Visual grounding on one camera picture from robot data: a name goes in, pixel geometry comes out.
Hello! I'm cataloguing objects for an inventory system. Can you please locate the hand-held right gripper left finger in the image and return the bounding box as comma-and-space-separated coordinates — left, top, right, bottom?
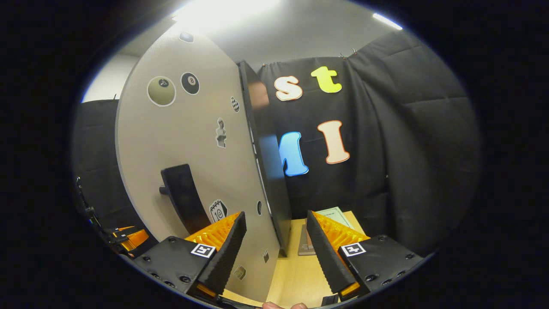
133, 211, 248, 299

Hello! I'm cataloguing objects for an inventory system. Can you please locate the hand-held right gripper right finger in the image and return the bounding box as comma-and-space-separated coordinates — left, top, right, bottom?
306, 209, 425, 303

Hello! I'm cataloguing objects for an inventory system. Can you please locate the black cabinet door handle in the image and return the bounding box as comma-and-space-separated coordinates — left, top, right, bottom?
159, 164, 211, 236

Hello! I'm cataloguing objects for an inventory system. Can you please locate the dark grey cabinet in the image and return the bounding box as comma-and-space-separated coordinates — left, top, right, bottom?
237, 60, 293, 258

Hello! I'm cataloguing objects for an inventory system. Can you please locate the grey cabinet door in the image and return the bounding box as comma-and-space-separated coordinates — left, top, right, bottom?
115, 24, 281, 303

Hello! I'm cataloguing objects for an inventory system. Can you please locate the brown book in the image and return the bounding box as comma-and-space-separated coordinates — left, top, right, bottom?
298, 223, 317, 256

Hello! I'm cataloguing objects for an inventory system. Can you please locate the green book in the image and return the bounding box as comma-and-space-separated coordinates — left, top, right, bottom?
317, 206, 356, 230

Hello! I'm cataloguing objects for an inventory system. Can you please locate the black backdrop cloth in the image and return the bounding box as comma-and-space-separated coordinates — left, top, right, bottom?
71, 30, 483, 258

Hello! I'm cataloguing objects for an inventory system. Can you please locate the large ceiling light panel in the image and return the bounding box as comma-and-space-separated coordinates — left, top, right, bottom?
172, 0, 284, 26

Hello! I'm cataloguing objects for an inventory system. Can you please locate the narrow ceiling light strip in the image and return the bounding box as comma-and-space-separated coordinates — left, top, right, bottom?
372, 13, 404, 30

